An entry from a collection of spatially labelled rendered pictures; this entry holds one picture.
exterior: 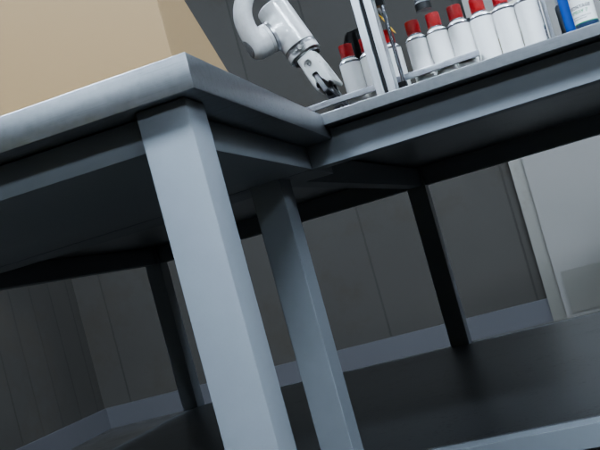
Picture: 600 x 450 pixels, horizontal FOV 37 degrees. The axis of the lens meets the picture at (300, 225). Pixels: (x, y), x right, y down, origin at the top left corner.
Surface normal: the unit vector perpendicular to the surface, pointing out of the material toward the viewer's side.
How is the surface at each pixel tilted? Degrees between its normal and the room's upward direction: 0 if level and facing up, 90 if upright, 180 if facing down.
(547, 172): 90
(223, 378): 90
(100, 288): 90
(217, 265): 90
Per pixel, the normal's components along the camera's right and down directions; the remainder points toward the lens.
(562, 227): -0.25, 0.01
